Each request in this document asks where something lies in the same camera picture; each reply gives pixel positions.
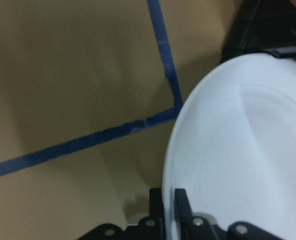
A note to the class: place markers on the light blue plate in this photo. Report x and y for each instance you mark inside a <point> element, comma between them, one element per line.
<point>233,147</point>

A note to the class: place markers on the black dish rack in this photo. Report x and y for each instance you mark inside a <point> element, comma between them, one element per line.
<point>262,26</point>

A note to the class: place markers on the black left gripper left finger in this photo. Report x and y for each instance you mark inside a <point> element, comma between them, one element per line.
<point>156,208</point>

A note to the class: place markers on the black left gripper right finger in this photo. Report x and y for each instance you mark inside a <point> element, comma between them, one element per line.
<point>183,210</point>

